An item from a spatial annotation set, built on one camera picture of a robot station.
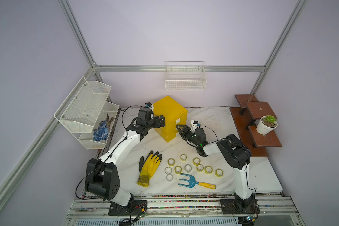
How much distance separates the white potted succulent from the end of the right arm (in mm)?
345

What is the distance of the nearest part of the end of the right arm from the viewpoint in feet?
2.61

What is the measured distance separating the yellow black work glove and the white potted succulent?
661 millimetres

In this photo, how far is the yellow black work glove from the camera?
82 cm
